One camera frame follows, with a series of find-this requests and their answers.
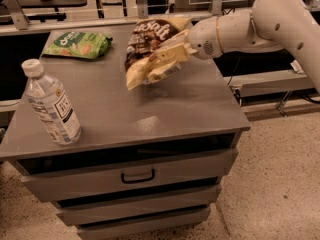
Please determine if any grey drawer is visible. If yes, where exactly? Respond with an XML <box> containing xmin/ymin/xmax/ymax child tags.
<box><xmin>22</xmin><ymin>148</ymin><xmax>238</xmax><ymax>202</ymax></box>
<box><xmin>57</xmin><ymin>184</ymin><xmax>221</xmax><ymax>225</ymax></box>
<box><xmin>77</xmin><ymin>206</ymin><xmax>210</xmax><ymax>240</ymax></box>

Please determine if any middle grey drawer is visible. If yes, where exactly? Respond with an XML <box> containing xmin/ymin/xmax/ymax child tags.
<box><xmin>57</xmin><ymin>184</ymin><xmax>221</xmax><ymax>225</ymax></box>

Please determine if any metal railing frame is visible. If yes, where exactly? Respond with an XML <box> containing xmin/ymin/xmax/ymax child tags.
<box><xmin>0</xmin><ymin>0</ymin><xmax>256</xmax><ymax>36</ymax></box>

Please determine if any grey drawer cabinet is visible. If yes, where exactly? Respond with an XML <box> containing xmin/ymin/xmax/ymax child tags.
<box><xmin>1</xmin><ymin>25</ymin><xmax>249</xmax><ymax>231</ymax></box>

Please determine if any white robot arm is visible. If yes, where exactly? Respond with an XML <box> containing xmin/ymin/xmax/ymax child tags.
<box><xmin>147</xmin><ymin>0</ymin><xmax>320</xmax><ymax>92</ymax></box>

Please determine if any top grey drawer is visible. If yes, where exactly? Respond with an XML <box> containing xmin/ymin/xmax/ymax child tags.
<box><xmin>22</xmin><ymin>148</ymin><xmax>238</xmax><ymax>202</ymax></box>

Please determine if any bottom grey drawer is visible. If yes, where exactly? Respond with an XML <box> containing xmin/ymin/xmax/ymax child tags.
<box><xmin>77</xmin><ymin>206</ymin><xmax>210</xmax><ymax>240</ymax></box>

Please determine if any green snack bag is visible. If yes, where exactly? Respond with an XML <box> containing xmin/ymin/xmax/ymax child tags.
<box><xmin>42</xmin><ymin>31</ymin><xmax>113</xmax><ymax>60</ymax></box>

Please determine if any black drawer handle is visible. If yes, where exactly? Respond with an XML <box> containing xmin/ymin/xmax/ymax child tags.
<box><xmin>120</xmin><ymin>169</ymin><xmax>155</xmax><ymax>185</ymax></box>

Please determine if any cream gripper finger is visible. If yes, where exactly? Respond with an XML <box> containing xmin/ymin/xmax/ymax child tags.
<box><xmin>147</xmin><ymin>62</ymin><xmax>181</xmax><ymax>84</ymax></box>
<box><xmin>155</xmin><ymin>42</ymin><xmax>197</xmax><ymax>63</ymax></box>

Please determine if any brown sea salt chip bag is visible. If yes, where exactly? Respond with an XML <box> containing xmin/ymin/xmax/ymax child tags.
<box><xmin>125</xmin><ymin>17</ymin><xmax>191</xmax><ymax>90</ymax></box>

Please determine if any clear plastic water bottle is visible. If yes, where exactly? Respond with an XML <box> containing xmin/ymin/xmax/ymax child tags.
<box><xmin>22</xmin><ymin>59</ymin><xmax>81</xmax><ymax>145</ymax></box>

